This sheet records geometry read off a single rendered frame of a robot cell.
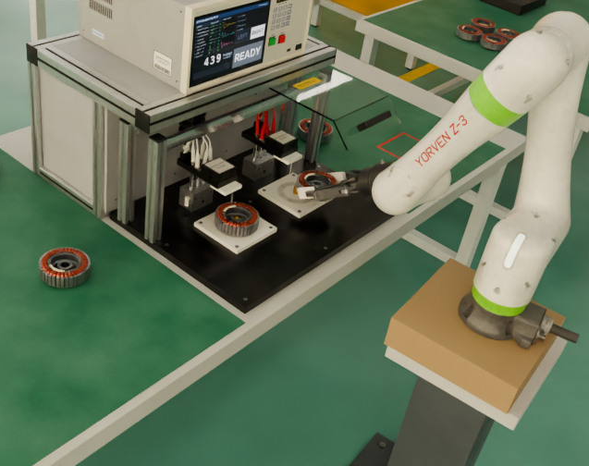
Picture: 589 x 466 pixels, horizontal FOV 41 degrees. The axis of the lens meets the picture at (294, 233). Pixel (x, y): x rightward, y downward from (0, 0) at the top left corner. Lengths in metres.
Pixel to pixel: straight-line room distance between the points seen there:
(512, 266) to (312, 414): 1.14
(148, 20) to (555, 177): 0.97
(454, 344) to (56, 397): 0.82
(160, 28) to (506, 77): 0.78
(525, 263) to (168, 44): 0.92
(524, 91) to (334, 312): 1.64
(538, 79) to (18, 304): 1.15
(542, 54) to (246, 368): 1.60
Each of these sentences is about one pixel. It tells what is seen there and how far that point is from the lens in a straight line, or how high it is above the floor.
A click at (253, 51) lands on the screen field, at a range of 1.96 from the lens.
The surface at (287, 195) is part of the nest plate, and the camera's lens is 2.12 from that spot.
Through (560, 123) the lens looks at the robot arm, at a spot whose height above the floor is 1.26.
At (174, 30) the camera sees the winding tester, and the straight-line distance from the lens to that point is 1.81.
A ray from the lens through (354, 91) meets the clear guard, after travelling 2.09.
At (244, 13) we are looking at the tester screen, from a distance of 1.88.
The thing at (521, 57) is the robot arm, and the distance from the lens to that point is 1.50.
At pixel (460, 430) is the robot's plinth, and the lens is 1.93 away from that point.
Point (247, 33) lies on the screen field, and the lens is 1.91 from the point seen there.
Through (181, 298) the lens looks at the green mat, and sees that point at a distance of 1.80.
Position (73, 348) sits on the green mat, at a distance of 1.68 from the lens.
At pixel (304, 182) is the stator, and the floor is 0.85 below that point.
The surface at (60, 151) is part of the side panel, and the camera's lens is 2.09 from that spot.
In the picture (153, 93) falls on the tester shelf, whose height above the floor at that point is 1.11.
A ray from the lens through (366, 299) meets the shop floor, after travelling 3.07.
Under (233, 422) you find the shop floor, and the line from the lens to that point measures 2.54.
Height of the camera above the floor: 1.94
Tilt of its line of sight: 36 degrees down
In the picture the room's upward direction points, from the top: 10 degrees clockwise
